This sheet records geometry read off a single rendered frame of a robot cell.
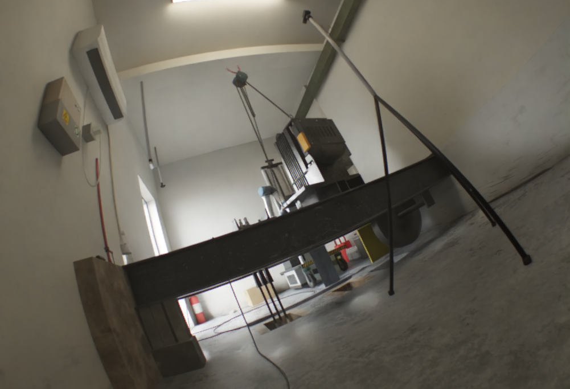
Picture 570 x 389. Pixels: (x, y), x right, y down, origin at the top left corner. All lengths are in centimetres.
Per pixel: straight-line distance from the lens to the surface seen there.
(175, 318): 144
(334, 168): 233
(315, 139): 220
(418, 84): 267
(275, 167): 364
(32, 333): 92
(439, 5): 258
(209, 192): 452
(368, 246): 278
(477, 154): 238
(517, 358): 56
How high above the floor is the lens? 37
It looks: 20 degrees up
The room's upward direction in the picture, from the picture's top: 25 degrees counter-clockwise
